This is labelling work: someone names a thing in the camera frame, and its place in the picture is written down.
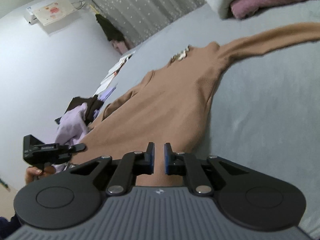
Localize person's left hand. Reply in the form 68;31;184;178
25;166;56;185

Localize pink hanging garment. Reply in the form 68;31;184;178
110;40;133;55

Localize violet folded cloth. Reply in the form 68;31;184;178
93;86;116;119

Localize grey bed sheet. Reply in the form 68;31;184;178
107;0;319;239

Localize dark hanging garment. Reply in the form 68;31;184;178
95;14;125;42

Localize covered wall air conditioner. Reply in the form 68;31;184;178
23;0;85;26

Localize light purple knit garment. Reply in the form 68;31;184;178
53;103;91;173

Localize open books and papers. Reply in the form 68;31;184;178
95;50;136;95

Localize brown knit sweater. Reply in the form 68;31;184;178
71;22;319;186

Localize grey patterned curtain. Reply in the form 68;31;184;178
85;0;205;45

